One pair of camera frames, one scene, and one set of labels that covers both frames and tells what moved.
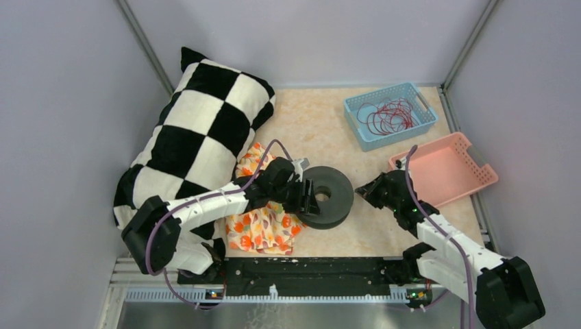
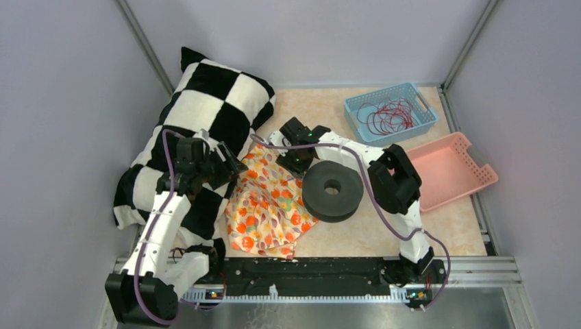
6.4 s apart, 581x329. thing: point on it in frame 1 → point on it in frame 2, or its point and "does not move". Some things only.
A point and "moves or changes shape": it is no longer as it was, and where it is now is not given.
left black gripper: (298, 204) → (231, 166)
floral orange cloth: (266, 228) does not move
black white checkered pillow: (196, 146) does not move
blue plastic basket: (382, 116) does not move
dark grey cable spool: (334, 192) moves or changes shape
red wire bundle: (393, 116) does not move
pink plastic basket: (447, 168) does not move
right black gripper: (368, 191) → (284, 161)
